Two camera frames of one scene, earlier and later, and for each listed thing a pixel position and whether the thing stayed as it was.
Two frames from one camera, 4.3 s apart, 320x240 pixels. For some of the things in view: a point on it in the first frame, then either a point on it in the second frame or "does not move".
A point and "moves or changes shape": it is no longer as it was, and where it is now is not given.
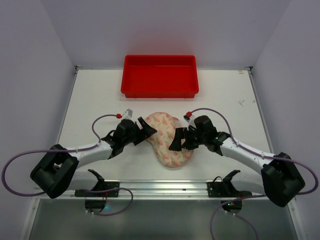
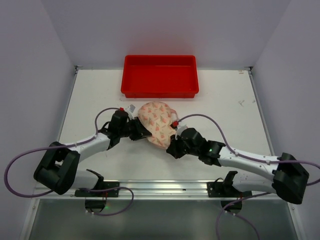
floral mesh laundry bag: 165,125 moves or changes shape
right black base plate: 225,188 does not move
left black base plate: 101,185 does not move
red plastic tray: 160,76 does not move
